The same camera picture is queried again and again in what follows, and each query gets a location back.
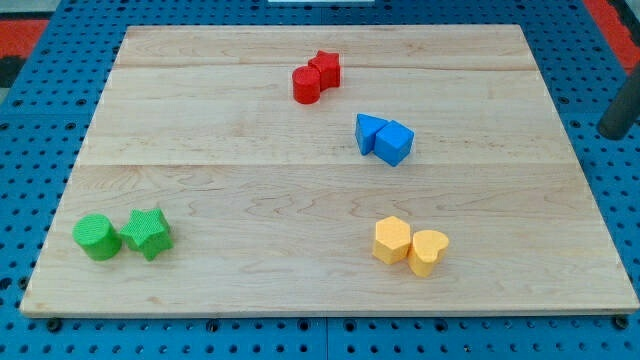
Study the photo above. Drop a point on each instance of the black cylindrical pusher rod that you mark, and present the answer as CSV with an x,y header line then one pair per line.
x,y
622,112

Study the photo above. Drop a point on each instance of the green cylinder block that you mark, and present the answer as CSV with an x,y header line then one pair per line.
x,y
97,237

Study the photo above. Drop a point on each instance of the green star block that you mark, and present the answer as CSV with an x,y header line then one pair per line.
x,y
147,232

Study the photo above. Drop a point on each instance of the yellow heart block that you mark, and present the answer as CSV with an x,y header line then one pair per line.
x,y
427,249

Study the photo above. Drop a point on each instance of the red cylinder block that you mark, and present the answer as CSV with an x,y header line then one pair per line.
x,y
306,85

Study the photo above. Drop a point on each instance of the blue cube block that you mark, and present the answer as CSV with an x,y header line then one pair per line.
x,y
393,143

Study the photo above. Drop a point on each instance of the red star block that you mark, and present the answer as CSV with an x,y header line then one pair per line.
x,y
329,68

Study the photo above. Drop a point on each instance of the blue triangle block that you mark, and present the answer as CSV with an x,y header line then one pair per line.
x,y
366,128

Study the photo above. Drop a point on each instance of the wooden board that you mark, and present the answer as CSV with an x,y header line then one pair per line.
x,y
272,208

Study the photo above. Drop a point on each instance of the yellow hexagon block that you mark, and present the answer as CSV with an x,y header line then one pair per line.
x,y
392,240

